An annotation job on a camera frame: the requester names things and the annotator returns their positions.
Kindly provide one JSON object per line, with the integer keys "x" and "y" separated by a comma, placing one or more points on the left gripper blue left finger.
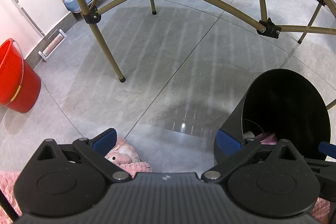
{"x": 104, "y": 142}

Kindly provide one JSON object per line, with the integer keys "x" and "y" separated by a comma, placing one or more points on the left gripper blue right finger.
{"x": 229, "y": 142}

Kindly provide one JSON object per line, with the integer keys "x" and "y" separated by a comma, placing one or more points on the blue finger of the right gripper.
{"x": 327, "y": 148}

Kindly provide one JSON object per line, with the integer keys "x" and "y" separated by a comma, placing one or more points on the pink satin cloth bag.
{"x": 267, "y": 139}

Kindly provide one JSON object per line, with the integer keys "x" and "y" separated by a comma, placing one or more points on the black round trash bin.
{"x": 284, "y": 103}

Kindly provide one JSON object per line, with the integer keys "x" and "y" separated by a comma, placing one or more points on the pink bunny slipper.
{"x": 124, "y": 156}

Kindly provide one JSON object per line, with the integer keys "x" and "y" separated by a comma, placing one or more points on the red plastic bucket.
{"x": 20, "y": 84}

